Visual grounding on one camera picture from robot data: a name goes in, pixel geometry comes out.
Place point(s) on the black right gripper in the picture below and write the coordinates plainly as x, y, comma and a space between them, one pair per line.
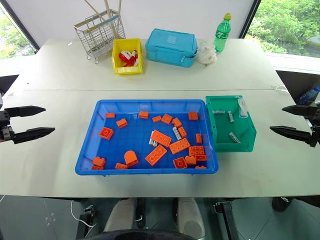
316, 130

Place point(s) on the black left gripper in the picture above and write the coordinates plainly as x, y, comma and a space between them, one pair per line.
5, 125

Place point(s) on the green plastic bin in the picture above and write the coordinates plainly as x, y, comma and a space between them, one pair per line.
225, 130

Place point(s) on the clear blue-label water bottle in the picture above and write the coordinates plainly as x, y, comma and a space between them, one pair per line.
308, 96

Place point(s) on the white label card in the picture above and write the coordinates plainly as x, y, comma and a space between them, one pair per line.
243, 106

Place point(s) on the small orange block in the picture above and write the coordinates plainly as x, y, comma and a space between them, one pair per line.
121, 166
98, 161
182, 132
177, 122
200, 167
156, 119
110, 115
190, 160
143, 114
121, 123
198, 138
95, 167

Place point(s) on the black caster wheel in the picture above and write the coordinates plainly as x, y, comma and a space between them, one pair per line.
281, 204

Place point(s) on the orange curved-top Lego brick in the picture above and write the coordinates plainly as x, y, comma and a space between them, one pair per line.
130, 158

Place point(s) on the crumpled white plastic bag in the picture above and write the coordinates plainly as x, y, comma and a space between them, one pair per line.
207, 53

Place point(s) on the yellow plastic bin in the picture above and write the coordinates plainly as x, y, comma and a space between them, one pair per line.
127, 70

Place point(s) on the green plastic soda bottle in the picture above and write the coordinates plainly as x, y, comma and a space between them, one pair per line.
221, 35

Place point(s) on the blue plastic tray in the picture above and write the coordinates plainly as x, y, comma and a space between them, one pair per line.
140, 150

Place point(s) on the black table leg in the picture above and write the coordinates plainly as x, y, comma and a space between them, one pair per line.
228, 220
86, 222

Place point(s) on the orange 2x4 building brick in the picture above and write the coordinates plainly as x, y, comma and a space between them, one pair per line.
179, 146

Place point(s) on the grey rounded robot leg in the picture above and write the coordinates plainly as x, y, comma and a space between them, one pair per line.
120, 215
191, 217

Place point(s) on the wooden stick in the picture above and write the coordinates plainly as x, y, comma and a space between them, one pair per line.
107, 7
96, 11

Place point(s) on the light blue fabric case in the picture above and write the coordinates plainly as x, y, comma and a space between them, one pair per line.
170, 47

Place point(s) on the black window frame bar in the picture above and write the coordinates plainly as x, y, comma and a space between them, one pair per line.
22, 32
250, 17

